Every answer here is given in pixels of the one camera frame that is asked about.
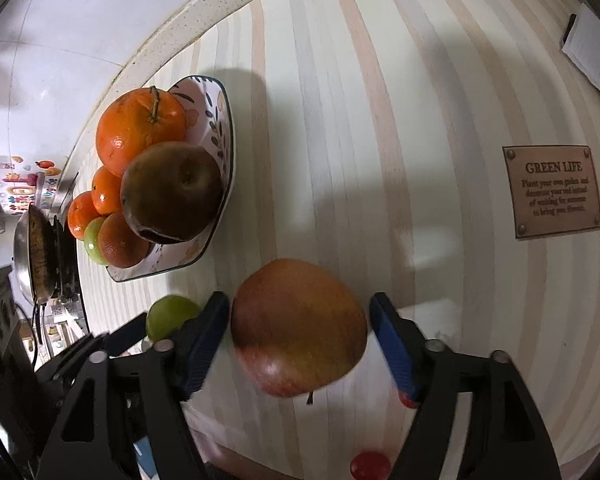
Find white power bank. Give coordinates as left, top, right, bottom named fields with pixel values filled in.
left=559, top=2, right=600, bottom=122

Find red yellow apple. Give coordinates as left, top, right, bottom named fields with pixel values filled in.
left=229, top=258, right=369, bottom=406

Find steel wok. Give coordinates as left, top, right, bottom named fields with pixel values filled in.
left=12, top=204, right=64, bottom=307

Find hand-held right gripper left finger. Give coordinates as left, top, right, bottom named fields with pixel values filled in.
left=35, top=291, right=231, bottom=480

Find black gas stove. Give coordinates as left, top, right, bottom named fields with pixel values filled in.
left=50, top=214, right=89, bottom=333

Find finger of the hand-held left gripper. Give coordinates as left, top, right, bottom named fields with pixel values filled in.
left=35, top=312, right=149, bottom=387

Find large orange with stem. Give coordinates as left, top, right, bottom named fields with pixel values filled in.
left=95, top=87, right=188, bottom=179

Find small green apple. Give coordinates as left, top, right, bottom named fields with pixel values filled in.
left=83, top=216, right=110, bottom=266

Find large green apple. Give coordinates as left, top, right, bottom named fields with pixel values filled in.
left=145, top=294, right=204, bottom=344

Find floral ceramic plate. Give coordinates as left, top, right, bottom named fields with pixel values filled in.
left=103, top=75, right=236, bottom=283

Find brown label patch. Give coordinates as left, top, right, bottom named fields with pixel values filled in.
left=502, top=144, right=600, bottom=240

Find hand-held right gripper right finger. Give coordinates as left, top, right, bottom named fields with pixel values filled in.
left=369, top=291, right=564, bottom=480

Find dark-skinned orange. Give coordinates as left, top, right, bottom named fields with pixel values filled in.
left=97, top=211, right=154, bottom=269

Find dark brown-red apple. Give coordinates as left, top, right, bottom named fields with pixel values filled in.
left=119, top=140, right=225, bottom=244

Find small bright tangerine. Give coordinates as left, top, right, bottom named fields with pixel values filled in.
left=67, top=190, right=102, bottom=240
left=90, top=165, right=126, bottom=216

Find colourful wall stickers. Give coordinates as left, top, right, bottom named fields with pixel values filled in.
left=0, top=156, right=64, bottom=216

